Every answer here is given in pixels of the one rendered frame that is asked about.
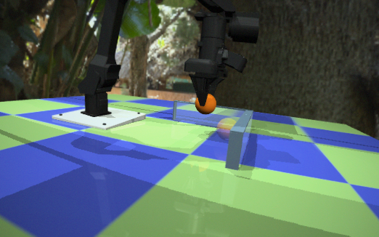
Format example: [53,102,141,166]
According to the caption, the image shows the clear low glass walls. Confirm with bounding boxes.
[174,102,253,162]

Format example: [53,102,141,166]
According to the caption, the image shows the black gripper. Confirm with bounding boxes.
[184,37,228,106]

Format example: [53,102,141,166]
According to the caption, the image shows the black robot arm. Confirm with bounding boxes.
[78,0,260,117]

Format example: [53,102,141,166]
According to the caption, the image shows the orange ball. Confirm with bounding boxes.
[195,94,216,115]

